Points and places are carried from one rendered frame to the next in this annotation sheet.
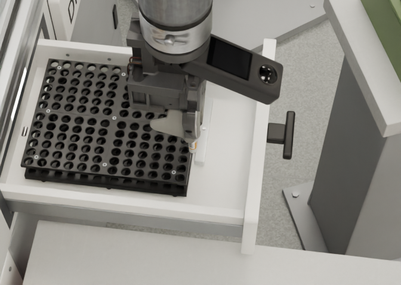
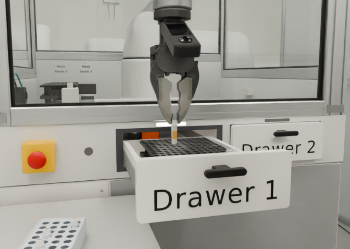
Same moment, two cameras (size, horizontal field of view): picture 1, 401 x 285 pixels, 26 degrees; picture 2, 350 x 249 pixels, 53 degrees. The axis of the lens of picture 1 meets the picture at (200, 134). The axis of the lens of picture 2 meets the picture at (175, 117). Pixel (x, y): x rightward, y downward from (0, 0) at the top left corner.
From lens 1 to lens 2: 1.09 m
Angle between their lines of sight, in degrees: 73
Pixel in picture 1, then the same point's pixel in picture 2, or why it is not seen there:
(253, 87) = (170, 38)
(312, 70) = not seen: outside the picture
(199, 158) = not seen: hidden behind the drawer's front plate
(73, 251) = (121, 203)
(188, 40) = not seen: outside the picture
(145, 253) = (131, 221)
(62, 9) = (235, 135)
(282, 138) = (218, 168)
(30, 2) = (211, 103)
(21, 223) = (128, 188)
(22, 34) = (193, 103)
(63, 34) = not seen: hidden behind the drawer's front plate
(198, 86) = (162, 46)
